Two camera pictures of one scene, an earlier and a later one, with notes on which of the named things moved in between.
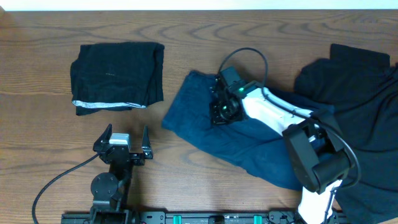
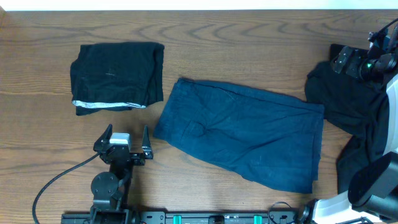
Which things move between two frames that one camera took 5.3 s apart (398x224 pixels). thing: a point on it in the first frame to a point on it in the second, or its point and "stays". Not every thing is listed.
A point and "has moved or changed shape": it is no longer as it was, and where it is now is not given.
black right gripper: (216, 117) to (358, 56)
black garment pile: (362, 86) stays
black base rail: (192, 218) stays
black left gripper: (147, 152) stays
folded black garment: (127, 76) stays
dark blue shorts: (264, 150) has moved or changed shape
